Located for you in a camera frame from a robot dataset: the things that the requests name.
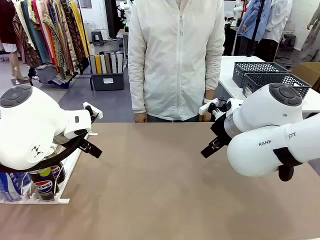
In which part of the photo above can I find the person's right hand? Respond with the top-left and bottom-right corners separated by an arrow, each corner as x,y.
134,111 -> 148,123

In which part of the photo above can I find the dark plastic stool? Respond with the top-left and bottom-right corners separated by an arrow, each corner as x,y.
283,33 -> 297,52

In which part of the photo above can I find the white can dispenser rack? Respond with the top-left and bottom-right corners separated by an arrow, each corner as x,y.
0,131 -> 99,205

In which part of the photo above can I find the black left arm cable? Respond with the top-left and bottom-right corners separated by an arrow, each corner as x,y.
0,136 -> 85,174

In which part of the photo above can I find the black Pepsi can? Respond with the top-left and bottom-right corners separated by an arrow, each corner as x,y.
29,167 -> 60,202
49,146 -> 67,185

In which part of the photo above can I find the grey plastic stool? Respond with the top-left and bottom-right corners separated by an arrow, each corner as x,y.
90,30 -> 105,47

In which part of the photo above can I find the mannequin in dark red dress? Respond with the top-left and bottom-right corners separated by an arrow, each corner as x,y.
0,0 -> 30,85

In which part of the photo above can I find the light grey material roll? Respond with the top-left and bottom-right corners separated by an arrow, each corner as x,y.
89,54 -> 98,75

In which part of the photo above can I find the person's left forearm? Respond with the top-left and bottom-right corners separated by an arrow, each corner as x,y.
203,72 -> 225,101

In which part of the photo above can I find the person's left hand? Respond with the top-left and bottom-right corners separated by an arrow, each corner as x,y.
200,112 -> 214,123

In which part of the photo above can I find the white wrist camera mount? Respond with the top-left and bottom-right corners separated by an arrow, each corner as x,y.
198,98 -> 219,116
82,101 -> 104,120

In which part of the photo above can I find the grey plastic lattice basket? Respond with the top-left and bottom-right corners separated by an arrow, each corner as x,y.
241,72 -> 312,99
232,61 -> 290,89

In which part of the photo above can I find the yellow hanging garment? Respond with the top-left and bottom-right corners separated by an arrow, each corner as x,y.
70,1 -> 90,59

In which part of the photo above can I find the person's right forearm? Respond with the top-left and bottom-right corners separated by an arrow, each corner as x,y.
130,72 -> 149,115

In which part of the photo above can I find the brown cardboard box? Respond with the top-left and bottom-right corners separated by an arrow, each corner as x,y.
290,61 -> 320,89

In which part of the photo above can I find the white side table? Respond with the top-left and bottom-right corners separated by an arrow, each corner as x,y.
218,55 -> 320,114

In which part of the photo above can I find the white material roll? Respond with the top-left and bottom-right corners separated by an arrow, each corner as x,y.
99,53 -> 108,75
115,51 -> 124,74

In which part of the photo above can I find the person in white jacket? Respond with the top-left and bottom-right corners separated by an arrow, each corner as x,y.
127,0 -> 226,123

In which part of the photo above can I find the black clothes rack frame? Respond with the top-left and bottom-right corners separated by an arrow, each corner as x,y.
29,0 -> 95,91

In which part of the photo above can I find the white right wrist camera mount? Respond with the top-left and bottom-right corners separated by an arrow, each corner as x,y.
198,98 -> 219,116

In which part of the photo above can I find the green patterned hanging garment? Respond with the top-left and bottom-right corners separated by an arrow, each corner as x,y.
41,9 -> 69,76

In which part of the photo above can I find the teal hanging garment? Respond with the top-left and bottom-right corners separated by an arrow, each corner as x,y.
20,0 -> 51,64

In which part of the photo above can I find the yellow material roll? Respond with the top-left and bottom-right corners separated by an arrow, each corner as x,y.
94,54 -> 103,75

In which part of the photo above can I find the black stand pole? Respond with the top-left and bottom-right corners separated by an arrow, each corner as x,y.
246,0 -> 266,58

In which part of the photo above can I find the brown material roll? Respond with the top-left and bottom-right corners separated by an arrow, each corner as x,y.
104,53 -> 113,74

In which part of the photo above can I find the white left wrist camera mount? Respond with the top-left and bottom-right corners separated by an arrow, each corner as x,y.
82,101 -> 104,120

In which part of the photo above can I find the dark patterned hanging garment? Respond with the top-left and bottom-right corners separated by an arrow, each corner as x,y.
60,0 -> 84,72

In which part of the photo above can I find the grey cloth pile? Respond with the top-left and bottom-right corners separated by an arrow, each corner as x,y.
35,64 -> 74,85

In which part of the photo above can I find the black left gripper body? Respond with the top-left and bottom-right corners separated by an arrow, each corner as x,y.
74,128 -> 93,151

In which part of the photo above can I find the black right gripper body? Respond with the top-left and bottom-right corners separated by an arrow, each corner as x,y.
210,115 -> 230,148

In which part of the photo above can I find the grey storage bin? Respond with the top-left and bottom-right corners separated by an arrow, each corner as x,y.
90,70 -> 125,92

